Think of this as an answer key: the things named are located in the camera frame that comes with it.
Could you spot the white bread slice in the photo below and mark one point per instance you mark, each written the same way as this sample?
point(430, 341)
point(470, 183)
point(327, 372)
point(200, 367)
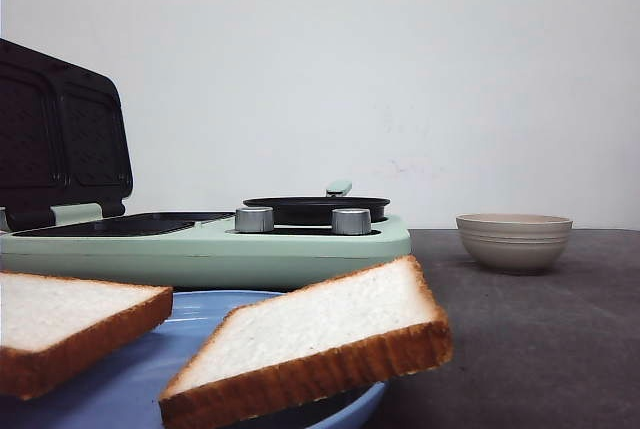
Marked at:
point(346, 332)
point(53, 328)

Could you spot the beige ceramic bowl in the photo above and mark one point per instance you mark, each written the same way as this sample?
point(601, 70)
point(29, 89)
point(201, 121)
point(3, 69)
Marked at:
point(514, 243)

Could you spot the breakfast maker hinged lid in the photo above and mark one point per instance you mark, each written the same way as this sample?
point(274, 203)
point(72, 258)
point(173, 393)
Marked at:
point(63, 139)

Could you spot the mint green breakfast maker base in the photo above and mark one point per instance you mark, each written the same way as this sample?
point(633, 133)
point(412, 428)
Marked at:
point(200, 250)

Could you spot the right silver control knob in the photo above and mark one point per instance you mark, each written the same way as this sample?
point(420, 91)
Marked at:
point(351, 221)

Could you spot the silver control knob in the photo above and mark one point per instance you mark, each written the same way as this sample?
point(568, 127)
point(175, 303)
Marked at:
point(351, 221)
point(254, 220)

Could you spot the left silver control knob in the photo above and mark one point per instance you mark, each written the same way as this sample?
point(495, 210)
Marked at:
point(254, 220)

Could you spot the blue plate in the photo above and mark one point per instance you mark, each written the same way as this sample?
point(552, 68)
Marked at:
point(121, 391)

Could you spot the black frying pan green handle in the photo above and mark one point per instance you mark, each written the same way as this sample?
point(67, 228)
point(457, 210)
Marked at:
point(317, 210)

